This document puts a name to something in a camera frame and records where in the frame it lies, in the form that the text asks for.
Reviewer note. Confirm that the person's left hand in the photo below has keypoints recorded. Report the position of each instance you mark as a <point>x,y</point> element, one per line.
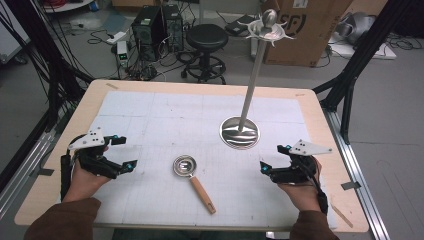
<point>81,186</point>

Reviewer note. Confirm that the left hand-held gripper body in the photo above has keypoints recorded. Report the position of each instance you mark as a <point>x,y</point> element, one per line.
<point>90,160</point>

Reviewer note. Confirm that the person's legs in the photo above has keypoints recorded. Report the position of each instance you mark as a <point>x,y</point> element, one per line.
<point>186,235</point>

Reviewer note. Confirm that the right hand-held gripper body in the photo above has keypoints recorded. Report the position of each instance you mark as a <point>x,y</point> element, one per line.
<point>296,173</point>

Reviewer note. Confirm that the large black computer tower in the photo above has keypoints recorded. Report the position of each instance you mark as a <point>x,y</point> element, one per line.
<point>148,33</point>

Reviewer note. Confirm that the white grid mat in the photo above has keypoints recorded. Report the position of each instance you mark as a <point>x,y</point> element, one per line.
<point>166,116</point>

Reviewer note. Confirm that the slim black computer tower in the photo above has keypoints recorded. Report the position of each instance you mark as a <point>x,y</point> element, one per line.
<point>173,26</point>

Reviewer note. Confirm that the black round stool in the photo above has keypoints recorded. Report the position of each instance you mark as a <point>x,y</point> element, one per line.
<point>206,36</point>

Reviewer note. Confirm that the large cardboard box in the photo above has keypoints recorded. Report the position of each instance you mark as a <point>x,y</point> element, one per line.
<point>310,33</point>

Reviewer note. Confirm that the aluminium rail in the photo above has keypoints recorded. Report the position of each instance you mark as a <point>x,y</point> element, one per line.
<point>23,170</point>
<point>356,173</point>

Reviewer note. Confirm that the white power strip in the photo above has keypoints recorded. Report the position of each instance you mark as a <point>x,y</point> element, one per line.
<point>116,37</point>

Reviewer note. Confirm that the silver metal hook stand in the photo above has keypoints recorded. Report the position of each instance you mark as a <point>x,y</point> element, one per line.
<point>240,135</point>

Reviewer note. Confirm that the small white device green light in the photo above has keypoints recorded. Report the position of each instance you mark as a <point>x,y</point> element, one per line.
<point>122,51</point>

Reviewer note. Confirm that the grey wrapped bulky object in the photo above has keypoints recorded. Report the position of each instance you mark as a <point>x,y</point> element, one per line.
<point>358,26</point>

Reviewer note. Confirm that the flat black device on floor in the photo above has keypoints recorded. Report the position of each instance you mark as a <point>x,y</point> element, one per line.
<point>240,26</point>

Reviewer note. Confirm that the grey tape piece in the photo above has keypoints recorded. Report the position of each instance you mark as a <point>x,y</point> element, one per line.
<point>350,185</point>
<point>45,172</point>

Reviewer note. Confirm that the thin wooden stick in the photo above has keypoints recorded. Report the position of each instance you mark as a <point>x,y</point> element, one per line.
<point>341,216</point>

